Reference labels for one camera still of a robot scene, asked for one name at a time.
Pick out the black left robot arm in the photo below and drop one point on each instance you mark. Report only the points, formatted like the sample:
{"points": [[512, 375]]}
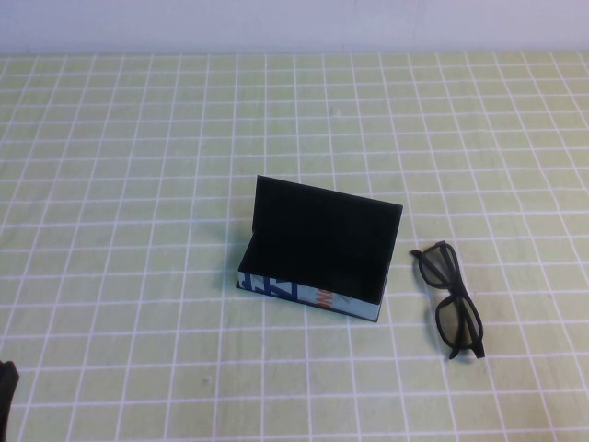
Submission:
{"points": [[7, 396]]}

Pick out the black frame glasses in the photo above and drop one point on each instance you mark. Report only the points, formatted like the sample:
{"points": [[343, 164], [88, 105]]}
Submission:
{"points": [[456, 322]]}

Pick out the black glasses case printed side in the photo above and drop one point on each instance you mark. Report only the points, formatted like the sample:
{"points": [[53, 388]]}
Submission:
{"points": [[322, 221]]}

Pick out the green grid table cloth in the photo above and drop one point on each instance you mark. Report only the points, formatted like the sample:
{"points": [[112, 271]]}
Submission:
{"points": [[138, 184]]}

